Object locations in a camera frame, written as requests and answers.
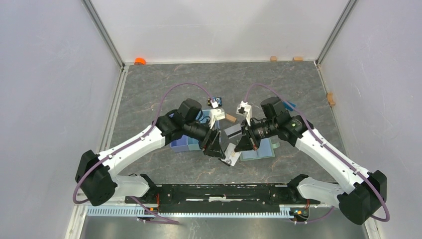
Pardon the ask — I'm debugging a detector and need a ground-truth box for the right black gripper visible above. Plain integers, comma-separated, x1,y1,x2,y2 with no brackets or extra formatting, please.
234,118,277,152

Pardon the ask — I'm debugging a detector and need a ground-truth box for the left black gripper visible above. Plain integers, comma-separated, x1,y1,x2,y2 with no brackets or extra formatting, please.
184,118,225,159

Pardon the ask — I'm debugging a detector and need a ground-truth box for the thin card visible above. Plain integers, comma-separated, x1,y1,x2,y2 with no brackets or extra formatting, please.
219,143,242,167

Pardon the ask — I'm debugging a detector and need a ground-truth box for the green card holder wallet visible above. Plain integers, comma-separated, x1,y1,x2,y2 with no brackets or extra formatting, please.
240,138,280,161

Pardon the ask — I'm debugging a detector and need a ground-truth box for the blue three-compartment organizer tray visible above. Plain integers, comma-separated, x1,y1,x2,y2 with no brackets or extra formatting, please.
170,110,210,153

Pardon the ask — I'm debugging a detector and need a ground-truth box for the silver magnetic stripe card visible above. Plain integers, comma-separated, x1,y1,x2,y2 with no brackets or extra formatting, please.
224,124,242,138

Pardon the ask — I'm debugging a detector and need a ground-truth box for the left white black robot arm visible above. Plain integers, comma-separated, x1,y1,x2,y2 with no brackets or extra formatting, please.
73,99,225,206

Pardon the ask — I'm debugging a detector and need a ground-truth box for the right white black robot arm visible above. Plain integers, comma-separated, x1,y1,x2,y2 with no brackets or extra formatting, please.
235,97,390,225

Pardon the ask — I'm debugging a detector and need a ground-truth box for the small wooden block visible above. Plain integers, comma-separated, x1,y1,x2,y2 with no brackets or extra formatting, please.
225,114,237,123

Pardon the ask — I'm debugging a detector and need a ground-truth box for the black blue owl toy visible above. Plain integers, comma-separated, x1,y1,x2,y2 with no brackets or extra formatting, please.
208,97,222,105

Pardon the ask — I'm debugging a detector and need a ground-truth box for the blue toy brick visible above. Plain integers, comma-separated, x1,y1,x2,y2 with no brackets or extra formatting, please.
286,103,296,111

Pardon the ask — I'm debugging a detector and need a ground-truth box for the curved wooden piece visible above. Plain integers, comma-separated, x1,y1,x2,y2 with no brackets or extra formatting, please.
326,92,336,107

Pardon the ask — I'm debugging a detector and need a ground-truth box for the orange round cap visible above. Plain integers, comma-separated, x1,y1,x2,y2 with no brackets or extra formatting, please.
134,57,146,65

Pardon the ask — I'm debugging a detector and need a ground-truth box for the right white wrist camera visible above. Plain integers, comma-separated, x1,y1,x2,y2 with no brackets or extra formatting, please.
236,101,252,125

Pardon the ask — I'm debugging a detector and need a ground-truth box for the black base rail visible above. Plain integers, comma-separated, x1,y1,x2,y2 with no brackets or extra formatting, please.
139,183,320,213

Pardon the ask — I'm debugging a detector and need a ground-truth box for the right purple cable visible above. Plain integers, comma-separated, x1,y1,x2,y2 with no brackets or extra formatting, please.
243,83,391,224

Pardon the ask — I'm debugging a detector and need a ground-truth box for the purple cable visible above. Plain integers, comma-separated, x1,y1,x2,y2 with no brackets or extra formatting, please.
72,82,220,225
243,83,391,224

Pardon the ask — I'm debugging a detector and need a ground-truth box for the aluminium frame rail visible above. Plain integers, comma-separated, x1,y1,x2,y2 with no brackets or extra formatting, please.
87,205,303,219

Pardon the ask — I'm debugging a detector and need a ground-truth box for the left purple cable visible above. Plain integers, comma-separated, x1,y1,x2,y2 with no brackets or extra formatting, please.
72,82,220,225

